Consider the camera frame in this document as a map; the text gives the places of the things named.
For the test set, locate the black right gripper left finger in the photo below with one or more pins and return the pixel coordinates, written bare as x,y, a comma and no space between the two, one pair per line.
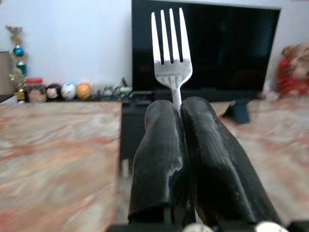
157,157

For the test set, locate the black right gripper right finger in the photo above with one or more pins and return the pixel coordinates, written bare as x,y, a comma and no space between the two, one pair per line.
217,164

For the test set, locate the silver metal fork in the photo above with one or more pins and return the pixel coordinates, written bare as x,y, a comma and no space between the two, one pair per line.
172,62

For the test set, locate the dark blue phone stand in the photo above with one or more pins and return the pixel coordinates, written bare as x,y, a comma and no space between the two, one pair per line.
237,111

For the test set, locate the orange ball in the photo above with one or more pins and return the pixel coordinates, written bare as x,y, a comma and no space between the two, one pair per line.
83,91

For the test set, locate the white ball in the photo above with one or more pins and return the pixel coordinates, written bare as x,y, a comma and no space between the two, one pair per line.
68,91

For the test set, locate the black flat screen television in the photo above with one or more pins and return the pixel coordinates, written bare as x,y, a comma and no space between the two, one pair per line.
229,48

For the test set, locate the red plush toy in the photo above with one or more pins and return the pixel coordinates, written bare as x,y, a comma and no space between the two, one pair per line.
293,70

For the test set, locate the dark round plush figure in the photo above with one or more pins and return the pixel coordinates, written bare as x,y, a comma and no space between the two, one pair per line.
53,91

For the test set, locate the brown round plush figure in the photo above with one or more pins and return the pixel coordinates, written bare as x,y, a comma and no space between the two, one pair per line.
37,93

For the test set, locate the red box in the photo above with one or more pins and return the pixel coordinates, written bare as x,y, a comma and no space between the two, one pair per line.
34,81

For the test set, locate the small gold trophy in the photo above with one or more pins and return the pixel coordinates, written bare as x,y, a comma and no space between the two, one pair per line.
18,83

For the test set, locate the beige box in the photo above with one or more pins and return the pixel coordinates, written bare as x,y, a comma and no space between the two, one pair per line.
5,72

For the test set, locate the gold and teal trophy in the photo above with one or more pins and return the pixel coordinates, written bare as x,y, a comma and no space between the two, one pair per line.
18,48

